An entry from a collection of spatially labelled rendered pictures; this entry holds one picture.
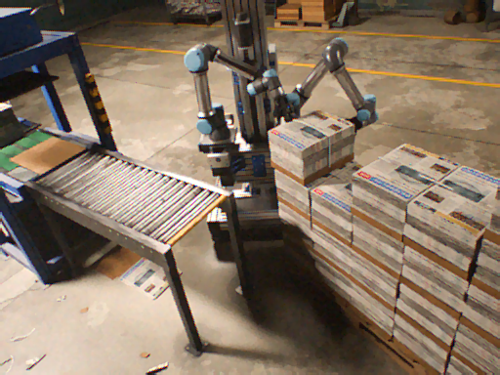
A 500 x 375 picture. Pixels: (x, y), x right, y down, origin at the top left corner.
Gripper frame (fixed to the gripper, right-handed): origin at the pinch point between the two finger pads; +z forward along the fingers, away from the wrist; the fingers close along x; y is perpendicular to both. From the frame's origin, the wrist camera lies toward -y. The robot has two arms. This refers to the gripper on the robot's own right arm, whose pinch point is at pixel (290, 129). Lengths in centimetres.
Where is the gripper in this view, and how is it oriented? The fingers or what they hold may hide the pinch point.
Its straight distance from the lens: 239.0
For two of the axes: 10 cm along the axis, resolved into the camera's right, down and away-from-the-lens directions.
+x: 8.0, -4.2, 4.2
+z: 4.0, 9.1, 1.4
